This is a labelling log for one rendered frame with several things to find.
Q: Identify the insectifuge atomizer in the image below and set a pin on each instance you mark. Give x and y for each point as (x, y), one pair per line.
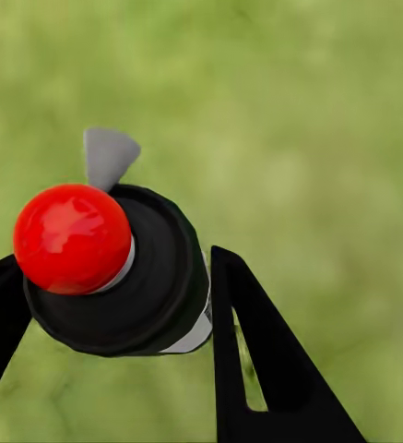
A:
(113, 270)

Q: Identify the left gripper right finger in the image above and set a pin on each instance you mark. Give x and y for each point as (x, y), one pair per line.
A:
(301, 406)

